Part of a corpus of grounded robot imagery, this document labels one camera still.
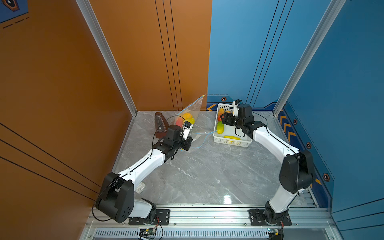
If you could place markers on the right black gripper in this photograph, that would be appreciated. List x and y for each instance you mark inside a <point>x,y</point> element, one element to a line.
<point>227,116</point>

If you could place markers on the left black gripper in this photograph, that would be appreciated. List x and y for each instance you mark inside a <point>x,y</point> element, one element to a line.
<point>187,143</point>

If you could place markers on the red orange mango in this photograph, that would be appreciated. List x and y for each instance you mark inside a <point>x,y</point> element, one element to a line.
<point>179,121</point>

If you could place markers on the red yellow mango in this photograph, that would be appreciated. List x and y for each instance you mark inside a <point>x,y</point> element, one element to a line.
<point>220,113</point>

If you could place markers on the green mango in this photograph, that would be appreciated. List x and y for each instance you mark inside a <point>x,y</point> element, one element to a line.
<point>220,127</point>

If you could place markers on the clear zip-top bag blue zipper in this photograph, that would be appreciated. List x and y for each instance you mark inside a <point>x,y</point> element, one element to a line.
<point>193,108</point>

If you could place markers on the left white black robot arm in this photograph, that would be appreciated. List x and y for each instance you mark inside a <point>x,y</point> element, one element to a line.
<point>117,195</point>

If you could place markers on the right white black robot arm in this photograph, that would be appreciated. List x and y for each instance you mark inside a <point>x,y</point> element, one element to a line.
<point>297,171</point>

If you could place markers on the dark red wooden stand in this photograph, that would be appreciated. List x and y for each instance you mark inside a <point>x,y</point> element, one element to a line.
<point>161,125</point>

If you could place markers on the white perforated plastic basket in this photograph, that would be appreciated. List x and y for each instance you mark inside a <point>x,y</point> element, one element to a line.
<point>230,131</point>

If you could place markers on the small white plastic object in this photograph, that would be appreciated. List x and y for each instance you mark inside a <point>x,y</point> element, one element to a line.
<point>140,188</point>

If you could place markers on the green circuit board left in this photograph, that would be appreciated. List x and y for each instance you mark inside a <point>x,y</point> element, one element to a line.
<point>148,232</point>

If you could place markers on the green circuit board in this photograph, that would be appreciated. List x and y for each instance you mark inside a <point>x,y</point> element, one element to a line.
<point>275,231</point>
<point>148,232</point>

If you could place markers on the green circuit board right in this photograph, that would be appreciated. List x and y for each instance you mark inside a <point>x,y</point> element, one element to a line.
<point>275,231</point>

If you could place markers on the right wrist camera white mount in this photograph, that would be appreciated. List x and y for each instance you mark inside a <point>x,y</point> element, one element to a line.
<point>235,107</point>

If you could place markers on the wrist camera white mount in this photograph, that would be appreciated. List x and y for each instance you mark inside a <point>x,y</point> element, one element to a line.
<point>186,129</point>
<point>235,107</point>

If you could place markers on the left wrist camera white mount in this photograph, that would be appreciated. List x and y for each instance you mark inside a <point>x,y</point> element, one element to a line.
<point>186,129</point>

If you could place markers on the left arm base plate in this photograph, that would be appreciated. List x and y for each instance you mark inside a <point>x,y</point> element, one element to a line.
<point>160,216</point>

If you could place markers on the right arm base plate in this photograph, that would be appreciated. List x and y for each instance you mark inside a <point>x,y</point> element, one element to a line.
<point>261,217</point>

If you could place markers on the aluminium rail frame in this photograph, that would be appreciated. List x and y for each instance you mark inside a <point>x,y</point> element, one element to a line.
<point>221,222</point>

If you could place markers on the right corner aluminium post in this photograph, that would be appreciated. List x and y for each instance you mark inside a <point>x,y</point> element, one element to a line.
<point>317,38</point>

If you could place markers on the corner aluminium post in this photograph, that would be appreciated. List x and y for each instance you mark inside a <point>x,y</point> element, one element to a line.
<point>317,38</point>
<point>99,36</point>

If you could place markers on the left corner aluminium post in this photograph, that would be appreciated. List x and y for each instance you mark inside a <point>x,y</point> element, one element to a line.
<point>99,36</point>

